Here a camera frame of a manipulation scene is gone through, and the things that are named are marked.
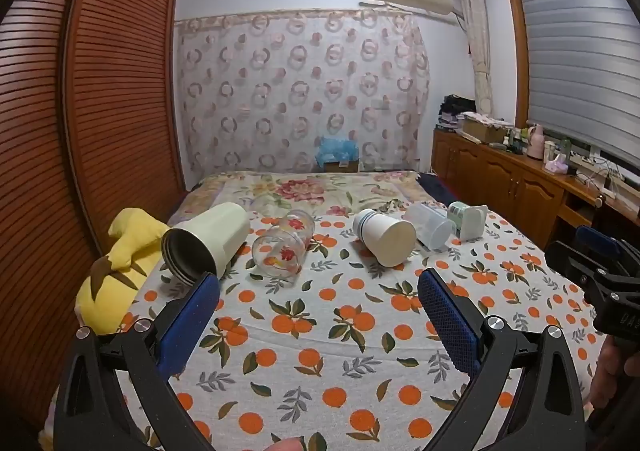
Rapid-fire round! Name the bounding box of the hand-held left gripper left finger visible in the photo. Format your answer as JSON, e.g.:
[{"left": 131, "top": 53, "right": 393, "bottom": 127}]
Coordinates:
[{"left": 52, "top": 273, "right": 221, "bottom": 451}]

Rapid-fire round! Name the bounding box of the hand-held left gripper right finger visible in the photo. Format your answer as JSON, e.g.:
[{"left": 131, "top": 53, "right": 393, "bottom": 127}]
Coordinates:
[{"left": 418, "top": 268, "right": 587, "bottom": 451}]

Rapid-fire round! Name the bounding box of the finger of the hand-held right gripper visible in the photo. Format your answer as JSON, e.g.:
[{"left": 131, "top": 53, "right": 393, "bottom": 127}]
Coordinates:
[
  {"left": 574, "top": 225, "right": 623, "bottom": 259},
  {"left": 544, "top": 240, "right": 603, "bottom": 289}
]

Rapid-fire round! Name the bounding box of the cream cup with dark inside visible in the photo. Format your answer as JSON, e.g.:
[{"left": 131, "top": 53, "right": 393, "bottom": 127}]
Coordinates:
[{"left": 161, "top": 202, "right": 250, "bottom": 284}]

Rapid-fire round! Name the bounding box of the clear plastic cup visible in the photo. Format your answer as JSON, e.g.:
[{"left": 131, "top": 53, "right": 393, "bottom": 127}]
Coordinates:
[{"left": 404, "top": 203, "right": 457, "bottom": 252}]

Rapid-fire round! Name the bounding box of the white and green cup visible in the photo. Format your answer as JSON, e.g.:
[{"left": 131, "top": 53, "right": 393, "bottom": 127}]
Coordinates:
[{"left": 446, "top": 201, "right": 488, "bottom": 240}]

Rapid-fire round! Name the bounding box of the striped white paper cup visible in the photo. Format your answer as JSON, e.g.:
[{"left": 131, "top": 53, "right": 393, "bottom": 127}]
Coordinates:
[{"left": 352, "top": 209, "right": 417, "bottom": 267}]

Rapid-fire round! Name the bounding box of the printed glass cup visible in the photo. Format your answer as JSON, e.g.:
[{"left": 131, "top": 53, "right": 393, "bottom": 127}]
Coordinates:
[{"left": 251, "top": 210, "right": 316, "bottom": 280}]

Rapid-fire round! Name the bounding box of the person's right hand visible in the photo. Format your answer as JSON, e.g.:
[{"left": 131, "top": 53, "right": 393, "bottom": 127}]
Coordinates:
[{"left": 589, "top": 335, "right": 640, "bottom": 414}]

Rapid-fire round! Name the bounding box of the white power strip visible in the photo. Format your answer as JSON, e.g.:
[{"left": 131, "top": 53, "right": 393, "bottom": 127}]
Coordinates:
[{"left": 570, "top": 151, "right": 627, "bottom": 198}]

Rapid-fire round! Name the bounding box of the yellow plush toy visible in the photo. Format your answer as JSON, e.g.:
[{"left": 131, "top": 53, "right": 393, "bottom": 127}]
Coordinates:
[{"left": 75, "top": 207, "right": 171, "bottom": 337}]

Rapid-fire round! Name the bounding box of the wooden cabinet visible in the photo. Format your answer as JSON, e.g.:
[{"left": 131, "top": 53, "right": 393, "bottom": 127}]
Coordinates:
[{"left": 431, "top": 128, "right": 640, "bottom": 252}]

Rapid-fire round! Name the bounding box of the pink thermos jug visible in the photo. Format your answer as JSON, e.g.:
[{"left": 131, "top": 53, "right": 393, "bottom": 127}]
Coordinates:
[{"left": 526, "top": 125, "right": 546, "bottom": 160}]

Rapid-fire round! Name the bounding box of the group of small bottles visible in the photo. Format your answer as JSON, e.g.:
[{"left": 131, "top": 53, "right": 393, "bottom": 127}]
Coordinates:
[{"left": 504, "top": 127, "right": 527, "bottom": 154}]

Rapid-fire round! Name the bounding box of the dark blue bedding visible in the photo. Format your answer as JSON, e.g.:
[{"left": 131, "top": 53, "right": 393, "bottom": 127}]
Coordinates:
[{"left": 417, "top": 172, "right": 463, "bottom": 209}]

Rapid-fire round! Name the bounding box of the long cardboard box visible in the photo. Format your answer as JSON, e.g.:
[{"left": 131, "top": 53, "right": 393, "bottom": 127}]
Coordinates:
[{"left": 460, "top": 113, "right": 516, "bottom": 146}]

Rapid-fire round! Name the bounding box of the floral bed sheet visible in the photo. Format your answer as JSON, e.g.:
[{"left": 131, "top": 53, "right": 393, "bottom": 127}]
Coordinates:
[{"left": 167, "top": 171, "right": 448, "bottom": 228}]

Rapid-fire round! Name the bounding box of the grey window blind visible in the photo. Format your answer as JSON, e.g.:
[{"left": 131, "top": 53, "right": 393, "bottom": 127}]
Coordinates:
[{"left": 515, "top": 0, "right": 640, "bottom": 154}]

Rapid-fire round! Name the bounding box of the stack of folded clothes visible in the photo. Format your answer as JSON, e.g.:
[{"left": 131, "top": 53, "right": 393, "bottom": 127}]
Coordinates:
[{"left": 438, "top": 94, "right": 478, "bottom": 132}]

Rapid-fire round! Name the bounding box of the blue plastic bag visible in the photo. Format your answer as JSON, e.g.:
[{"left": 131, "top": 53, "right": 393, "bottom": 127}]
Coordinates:
[{"left": 316, "top": 135, "right": 360, "bottom": 164}]

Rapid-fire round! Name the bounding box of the brown louvered wardrobe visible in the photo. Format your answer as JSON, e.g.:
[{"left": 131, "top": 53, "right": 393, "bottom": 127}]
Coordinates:
[{"left": 0, "top": 0, "right": 190, "bottom": 432}]

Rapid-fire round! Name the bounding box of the tied floral window curtain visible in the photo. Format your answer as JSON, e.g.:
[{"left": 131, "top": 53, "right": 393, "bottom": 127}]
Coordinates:
[{"left": 455, "top": 0, "right": 497, "bottom": 118}]

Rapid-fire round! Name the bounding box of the ring patterned curtain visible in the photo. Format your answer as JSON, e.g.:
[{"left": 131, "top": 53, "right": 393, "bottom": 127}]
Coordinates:
[{"left": 174, "top": 10, "right": 432, "bottom": 192}]

